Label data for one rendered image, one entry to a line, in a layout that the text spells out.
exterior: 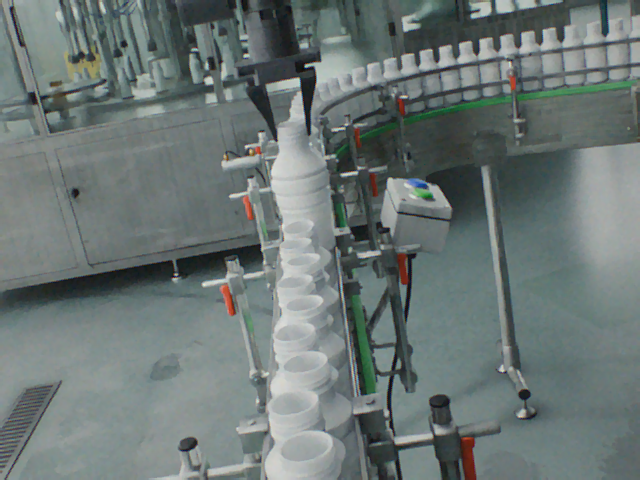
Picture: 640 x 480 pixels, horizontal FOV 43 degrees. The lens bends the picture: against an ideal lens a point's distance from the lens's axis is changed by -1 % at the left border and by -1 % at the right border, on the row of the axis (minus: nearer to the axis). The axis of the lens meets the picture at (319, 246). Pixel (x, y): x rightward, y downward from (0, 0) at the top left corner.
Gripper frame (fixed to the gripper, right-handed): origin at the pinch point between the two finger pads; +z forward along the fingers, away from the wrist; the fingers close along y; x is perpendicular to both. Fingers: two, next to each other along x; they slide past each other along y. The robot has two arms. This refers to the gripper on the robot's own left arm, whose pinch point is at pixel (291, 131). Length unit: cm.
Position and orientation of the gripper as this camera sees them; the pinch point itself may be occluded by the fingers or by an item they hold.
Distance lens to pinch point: 99.5
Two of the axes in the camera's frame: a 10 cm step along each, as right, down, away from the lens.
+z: 1.8, 9.3, 3.3
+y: 9.8, -1.8, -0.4
